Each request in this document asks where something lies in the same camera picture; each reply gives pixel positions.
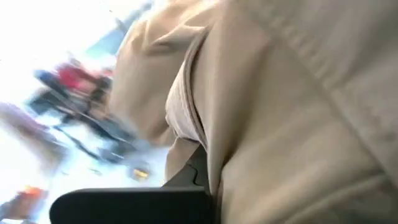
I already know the black pedestal desk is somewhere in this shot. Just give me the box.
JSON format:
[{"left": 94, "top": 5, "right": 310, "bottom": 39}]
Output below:
[{"left": 27, "top": 86, "right": 141, "bottom": 164}]

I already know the orange box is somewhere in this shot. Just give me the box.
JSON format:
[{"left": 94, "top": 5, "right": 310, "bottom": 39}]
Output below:
[{"left": 17, "top": 185, "right": 48, "bottom": 202}]

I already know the yellow floor cable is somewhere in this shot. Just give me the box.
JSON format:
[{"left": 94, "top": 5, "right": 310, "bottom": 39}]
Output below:
[{"left": 132, "top": 167, "right": 150, "bottom": 182}]

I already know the beige garment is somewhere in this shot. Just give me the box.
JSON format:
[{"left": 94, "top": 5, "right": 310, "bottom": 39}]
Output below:
[{"left": 107, "top": 0, "right": 398, "bottom": 224}]

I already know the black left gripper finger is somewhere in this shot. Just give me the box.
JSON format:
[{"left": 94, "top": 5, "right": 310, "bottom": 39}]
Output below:
[{"left": 49, "top": 144, "right": 218, "bottom": 224}]

